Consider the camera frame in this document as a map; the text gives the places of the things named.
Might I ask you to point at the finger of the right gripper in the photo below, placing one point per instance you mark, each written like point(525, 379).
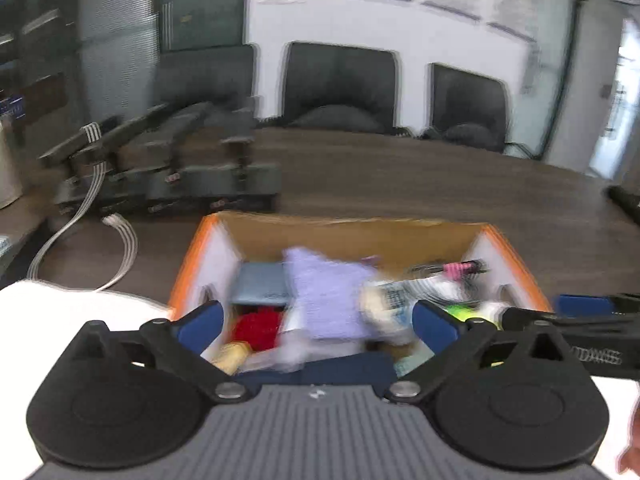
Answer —
point(516, 319)
point(583, 305)

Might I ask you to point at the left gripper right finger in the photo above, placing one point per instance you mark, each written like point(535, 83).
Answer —
point(455, 343)

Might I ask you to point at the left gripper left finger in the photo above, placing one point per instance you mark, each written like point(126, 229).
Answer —
point(177, 347)

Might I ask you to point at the blue snack packet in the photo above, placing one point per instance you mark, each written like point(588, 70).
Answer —
point(387, 307)

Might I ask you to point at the dark navy case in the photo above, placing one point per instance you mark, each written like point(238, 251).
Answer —
point(375, 369)

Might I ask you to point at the red snack wrapper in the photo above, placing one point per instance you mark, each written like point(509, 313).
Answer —
point(258, 329)

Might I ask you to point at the grey 65W charger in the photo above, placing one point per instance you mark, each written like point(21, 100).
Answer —
point(261, 284)

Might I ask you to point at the purple knit pouch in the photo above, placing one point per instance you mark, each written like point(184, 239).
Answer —
point(327, 293)

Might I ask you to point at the green tissue pack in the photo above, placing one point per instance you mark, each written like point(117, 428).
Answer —
point(465, 312)

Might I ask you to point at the small yellow eraser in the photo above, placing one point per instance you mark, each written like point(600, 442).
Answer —
point(231, 357)

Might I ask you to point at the person right hand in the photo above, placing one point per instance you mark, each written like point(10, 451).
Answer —
point(629, 460)

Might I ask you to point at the red cardboard box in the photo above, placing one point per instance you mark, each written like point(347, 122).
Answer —
point(223, 241)

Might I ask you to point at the white fluffy towel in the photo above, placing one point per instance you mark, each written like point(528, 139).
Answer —
point(39, 320)

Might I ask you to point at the black stand rack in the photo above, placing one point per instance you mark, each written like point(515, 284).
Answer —
point(137, 167)

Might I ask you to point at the black office chair right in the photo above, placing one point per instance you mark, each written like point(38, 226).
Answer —
point(469, 109)

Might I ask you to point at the black office chair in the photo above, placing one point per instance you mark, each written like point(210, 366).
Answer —
point(469, 109)
point(223, 76)
point(338, 88)

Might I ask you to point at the steel thermos jug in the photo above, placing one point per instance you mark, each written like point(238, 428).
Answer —
point(11, 188)

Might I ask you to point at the black office chair left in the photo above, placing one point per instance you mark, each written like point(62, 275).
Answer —
point(223, 76)

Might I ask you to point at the black office chair middle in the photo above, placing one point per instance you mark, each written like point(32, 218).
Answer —
point(338, 88)

